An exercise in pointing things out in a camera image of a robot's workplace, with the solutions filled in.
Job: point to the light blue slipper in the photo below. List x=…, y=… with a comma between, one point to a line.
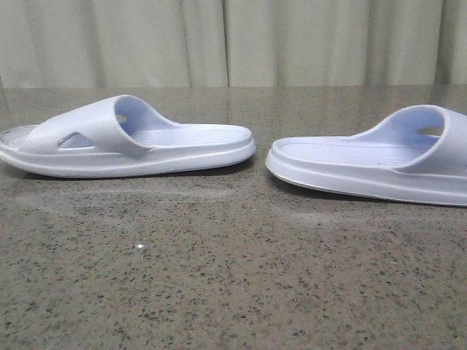
x=122, y=136
x=416, y=154

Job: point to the pale grey-green curtain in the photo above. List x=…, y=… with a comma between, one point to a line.
x=83, y=44

